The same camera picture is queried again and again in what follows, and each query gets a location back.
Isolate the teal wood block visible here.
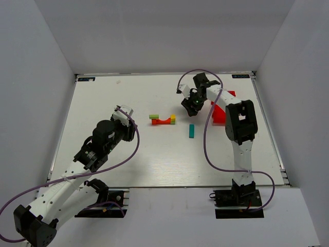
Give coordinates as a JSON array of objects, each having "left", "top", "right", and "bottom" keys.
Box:
[{"left": 189, "top": 124, "right": 195, "bottom": 138}]

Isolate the red plastic bin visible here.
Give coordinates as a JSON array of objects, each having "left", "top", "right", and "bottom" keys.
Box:
[{"left": 212, "top": 105, "right": 226, "bottom": 126}]

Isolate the long green wood block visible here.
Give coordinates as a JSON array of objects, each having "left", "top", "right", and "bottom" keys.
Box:
[{"left": 149, "top": 114, "right": 159, "bottom": 119}]

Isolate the red arch wood block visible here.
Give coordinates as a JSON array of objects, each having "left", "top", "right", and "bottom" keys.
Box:
[{"left": 157, "top": 117, "right": 172, "bottom": 125}]

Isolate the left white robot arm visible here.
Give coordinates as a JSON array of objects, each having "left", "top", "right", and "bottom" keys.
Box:
[{"left": 13, "top": 105, "right": 139, "bottom": 246}]

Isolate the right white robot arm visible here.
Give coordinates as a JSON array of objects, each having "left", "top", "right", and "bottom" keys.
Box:
[{"left": 176, "top": 73, "right": 258, "bottom": 206}]

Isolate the right blue table sticker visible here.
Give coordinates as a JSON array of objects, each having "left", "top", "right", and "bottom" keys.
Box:
[{"left": 232, "top": 74, "right": 250, "bottom": 79}]

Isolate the blue table sticker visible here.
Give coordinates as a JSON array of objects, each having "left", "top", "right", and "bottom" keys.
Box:
[
  {"left": 232, "top": 74, "right": 250, "bottom": 79},
  {"left": 78, "top": 77, "right": 96, "bottom": 82}
]

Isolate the left blue table sticker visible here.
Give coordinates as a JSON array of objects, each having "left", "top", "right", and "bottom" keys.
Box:
[{"left": 78, "top": 77, "right": 96, "bottom": 82}]

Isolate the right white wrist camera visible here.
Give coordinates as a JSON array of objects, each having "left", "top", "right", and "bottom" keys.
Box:
[{"left": 176, "top": 84, "right": 191, "bottom": 100}]

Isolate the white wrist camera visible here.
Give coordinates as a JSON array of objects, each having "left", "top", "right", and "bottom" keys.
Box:
[
  {"left": 176, "top": 84, "right": 191, "bottom": 100},
  {"left": 112, "top": 105, "right": 134, "bottom": 127}
]

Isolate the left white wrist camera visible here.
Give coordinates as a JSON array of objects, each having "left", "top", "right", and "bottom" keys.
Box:
[{"left": 112, "top": 105, "right": 134, "bottom": 127}]

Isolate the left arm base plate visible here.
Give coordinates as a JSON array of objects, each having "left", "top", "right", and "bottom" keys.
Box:
[{"left": 74, "top": 189, "right": 130, "bottom": 219}]

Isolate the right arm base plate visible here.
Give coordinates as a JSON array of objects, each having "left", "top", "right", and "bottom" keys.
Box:
[{"left": 209, "top": 189, "right": 264, "bottom": 219}]

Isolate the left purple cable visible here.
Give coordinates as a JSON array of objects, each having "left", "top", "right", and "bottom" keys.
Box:
[{"left": 0, "top": 108, "right": 140, "bottom": 244}]

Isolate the purple cable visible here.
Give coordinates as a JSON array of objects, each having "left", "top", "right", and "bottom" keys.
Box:
[
  {"left": 0, "top": 108, "right": 140, "bottom": 244},
  {"left": 176, "top": 69, "right": 276, "bottom": 212}
]

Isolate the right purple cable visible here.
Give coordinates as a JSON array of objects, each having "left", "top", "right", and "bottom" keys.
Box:
[{"left": 176, "top": 69, "right": 276, "bottom": 212}]

